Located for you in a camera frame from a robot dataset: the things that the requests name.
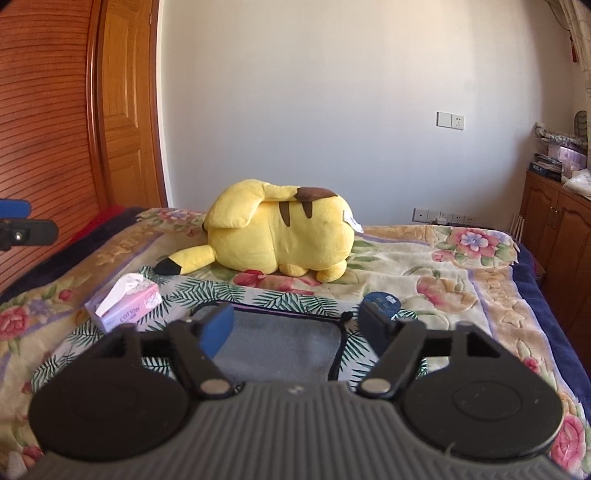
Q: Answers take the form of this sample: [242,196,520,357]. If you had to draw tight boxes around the grey towel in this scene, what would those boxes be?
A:
[199,304,346,384]

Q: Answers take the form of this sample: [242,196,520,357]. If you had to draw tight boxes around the wooden slatted headboard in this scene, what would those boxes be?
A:
[1,1,107,288]

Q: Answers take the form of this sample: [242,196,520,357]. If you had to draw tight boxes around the pink cotton tissue box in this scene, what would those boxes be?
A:
[84,273,162,334]

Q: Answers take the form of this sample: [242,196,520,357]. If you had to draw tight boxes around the red dark pillow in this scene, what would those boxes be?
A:
[1,206,144,303]

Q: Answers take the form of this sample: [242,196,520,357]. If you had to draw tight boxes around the dark blue round container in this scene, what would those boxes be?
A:
[359,291,402,332]

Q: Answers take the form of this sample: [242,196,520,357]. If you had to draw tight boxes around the floral bed blanket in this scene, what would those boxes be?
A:
[1,208,590,479]

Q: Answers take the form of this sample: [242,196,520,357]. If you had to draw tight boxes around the palm leaf print cloth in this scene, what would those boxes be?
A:
[30,266,416,393]

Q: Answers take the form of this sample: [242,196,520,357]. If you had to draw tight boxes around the wooden door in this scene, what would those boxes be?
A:
[95,0,167,208]

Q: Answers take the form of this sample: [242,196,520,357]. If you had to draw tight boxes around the wooden side cabinet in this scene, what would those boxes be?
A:
[520,171,591,357]

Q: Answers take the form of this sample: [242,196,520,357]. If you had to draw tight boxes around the yellow Pikachu plush toy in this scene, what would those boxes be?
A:
[153,179,363,283]

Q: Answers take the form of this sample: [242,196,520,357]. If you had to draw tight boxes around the clutter on cabinet top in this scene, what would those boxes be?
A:
[529,110,590,200]

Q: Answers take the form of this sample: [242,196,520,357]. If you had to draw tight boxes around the floral curtain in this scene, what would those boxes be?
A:
[549,0,591,96]

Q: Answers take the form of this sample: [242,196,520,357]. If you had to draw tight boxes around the white low wall sockets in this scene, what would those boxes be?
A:
[412,208,477,226]

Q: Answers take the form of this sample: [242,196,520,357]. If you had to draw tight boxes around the white wall switch socket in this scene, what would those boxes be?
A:
[436,111,465,131]

